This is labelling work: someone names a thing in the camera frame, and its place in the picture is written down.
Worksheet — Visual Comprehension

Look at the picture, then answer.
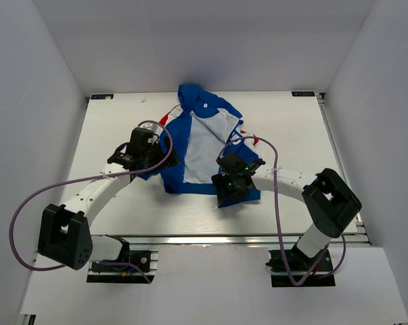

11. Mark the blue white red jacket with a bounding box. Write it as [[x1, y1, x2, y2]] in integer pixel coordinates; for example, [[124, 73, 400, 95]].
[[139, 84, 260, 195]]

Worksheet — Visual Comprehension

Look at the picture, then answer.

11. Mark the right blue corner sticker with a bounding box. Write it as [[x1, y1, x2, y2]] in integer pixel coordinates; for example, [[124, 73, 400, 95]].
[[291, 91, 315, 97]]

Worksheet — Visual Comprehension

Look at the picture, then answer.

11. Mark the aluminium table rail frame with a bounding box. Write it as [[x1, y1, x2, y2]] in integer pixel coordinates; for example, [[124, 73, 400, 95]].
[[76, 92, 342, 244]]

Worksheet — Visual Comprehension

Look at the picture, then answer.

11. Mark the blue corner sticker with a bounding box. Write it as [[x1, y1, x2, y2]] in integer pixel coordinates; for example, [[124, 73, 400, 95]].
[[90, 93, 114, 100], [291, 91, 315, 97]]

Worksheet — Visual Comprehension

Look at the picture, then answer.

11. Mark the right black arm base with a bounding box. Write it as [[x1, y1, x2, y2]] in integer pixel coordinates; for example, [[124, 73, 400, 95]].
[[265, 250, 336, 288]]

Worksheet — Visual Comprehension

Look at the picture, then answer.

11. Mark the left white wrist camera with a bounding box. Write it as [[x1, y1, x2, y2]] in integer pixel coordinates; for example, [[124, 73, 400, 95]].
[[142, 123, 158, 134]]

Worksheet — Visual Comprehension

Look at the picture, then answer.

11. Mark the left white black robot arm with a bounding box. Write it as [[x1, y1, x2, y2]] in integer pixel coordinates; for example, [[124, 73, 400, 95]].
[[38, 126, 180, 270]]

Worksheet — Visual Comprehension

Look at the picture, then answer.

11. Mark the left blue corner sticker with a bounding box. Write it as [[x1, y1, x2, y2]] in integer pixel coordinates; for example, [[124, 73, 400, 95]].
[[90, 93, 114, 100]]

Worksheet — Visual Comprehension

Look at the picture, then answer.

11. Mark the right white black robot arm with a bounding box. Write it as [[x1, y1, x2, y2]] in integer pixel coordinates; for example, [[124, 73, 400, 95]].
[[212, 152, 362, 270]]

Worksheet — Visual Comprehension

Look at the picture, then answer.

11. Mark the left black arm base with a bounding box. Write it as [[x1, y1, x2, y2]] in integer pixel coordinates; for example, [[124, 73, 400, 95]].
[[86, 244, 159, 284]]

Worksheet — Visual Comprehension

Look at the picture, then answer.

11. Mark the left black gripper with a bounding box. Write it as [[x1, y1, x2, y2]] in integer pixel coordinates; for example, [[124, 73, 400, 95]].
[[142, 136, 181, 175]]

